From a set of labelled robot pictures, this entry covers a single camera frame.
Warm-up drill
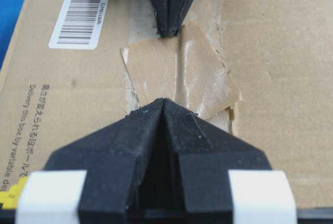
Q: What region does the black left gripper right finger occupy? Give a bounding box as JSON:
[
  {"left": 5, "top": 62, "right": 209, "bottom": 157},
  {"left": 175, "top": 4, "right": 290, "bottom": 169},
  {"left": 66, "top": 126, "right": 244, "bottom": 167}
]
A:
[{"left": 161, "top": 99, "right": 297, "bottom": 223}]

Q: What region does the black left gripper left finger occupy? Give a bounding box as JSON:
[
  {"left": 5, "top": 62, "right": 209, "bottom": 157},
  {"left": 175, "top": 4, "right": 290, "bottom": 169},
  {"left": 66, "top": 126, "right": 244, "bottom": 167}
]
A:
[{"left": 16, "top": 98, "right": 164, "bottom": 223}]

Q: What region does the beige tape strip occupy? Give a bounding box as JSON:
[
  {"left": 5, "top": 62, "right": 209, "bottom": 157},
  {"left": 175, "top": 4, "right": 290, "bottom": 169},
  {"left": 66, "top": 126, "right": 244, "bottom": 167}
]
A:
[{"left": 121, "top": 23, "right": 240, "bottom": 119}]

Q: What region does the brown cardboard box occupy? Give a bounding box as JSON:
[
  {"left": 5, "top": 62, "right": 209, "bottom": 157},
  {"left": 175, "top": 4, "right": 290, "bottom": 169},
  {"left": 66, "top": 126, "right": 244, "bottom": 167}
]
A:
[{"left": 1, "top": 0, "right": 332, "bottom": 208}]

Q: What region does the blue table cloth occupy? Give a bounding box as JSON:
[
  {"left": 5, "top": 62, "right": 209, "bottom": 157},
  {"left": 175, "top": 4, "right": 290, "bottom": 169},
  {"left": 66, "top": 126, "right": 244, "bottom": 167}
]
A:
[{"left": 0, "top": 0, "right": 24, "bottom": 66}]

